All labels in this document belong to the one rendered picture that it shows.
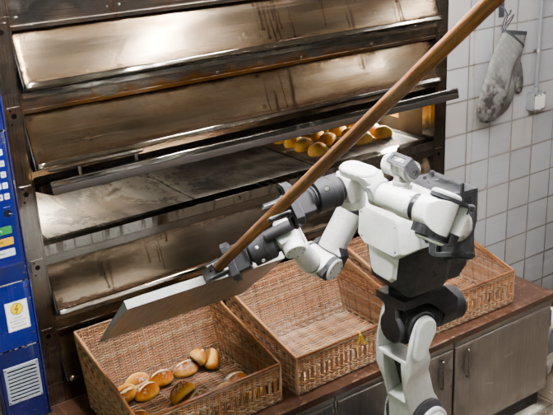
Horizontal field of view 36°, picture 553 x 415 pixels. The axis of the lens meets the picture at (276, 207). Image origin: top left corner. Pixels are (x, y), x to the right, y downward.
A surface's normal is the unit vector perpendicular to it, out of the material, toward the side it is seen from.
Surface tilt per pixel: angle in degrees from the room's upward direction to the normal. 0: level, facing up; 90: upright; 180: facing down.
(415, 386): 90
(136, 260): 70
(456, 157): 90
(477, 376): 90
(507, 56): 90
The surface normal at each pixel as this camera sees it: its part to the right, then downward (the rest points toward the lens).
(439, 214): 0.07, 0.05
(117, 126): 0.53, -0.07
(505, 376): 0.58, 0.25
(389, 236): -0.86, 0.22
